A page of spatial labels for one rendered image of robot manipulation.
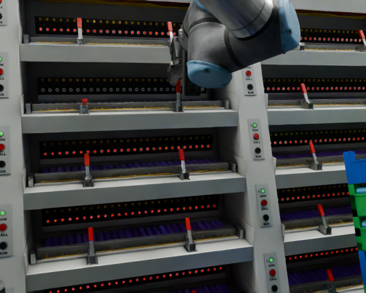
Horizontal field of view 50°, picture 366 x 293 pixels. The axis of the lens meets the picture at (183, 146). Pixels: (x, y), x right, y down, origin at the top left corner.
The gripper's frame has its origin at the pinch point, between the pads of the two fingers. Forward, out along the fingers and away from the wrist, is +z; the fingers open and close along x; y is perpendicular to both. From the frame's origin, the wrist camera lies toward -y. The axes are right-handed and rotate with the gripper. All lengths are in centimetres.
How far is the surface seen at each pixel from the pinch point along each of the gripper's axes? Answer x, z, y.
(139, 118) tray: 12.0, 1.4, -9.4
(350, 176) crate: -35, -19, -35
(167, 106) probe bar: 2.0, 6.5, -3.6
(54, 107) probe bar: 34.5, 5.5, -3.9
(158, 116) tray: 6.5, 1.2, -9.1
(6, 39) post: 45.6, -2.5, 12.5
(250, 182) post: -19.0, 4.0, -29.6
